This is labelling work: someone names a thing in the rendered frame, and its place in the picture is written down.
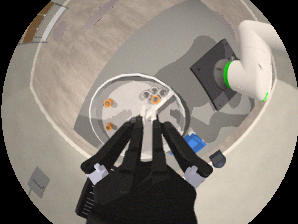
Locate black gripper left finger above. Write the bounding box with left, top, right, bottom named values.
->
left=80, top=105, right=146, bottom=194

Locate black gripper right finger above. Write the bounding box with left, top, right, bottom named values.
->
left=151, top=105, right=213, bottom=196

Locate blue crate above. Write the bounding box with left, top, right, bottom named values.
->
left=184, top=131, right=206, bottom=153

